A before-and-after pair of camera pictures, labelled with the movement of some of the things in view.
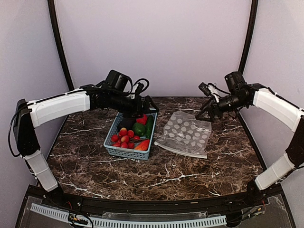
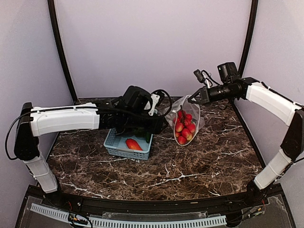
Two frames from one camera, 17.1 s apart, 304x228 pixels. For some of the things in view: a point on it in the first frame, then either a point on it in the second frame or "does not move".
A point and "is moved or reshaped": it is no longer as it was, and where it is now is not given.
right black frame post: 254,9 does not move
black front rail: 107,203 does not move
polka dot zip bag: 184,134 is moved or reshaped
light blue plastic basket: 130,136 does not move
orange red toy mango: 143,145 -> 132,144
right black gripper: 211,109 -> 206,98
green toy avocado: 138,129 does not move
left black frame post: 52,10 does not move
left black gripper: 138,109 -> 156,127
